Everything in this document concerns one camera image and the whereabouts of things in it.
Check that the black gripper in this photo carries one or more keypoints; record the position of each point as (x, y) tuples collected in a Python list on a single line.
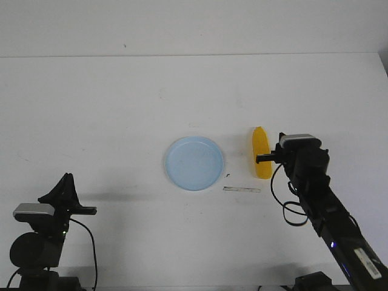
[(305, 166), (63, 215)]

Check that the yellow toy corn cob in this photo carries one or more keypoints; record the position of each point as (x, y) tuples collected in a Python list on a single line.
[(260, 146)]

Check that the light blue round plate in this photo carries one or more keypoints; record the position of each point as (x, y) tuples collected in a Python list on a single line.
[(194, 163)]

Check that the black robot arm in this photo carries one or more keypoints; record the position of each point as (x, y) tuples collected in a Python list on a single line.
[(38, 252), (342, 235)]

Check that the clear tape strip on table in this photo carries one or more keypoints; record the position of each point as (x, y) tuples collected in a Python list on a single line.
[(241, 189)]

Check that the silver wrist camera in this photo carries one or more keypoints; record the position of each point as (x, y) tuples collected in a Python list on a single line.
[(293, 142), (28, 212)]

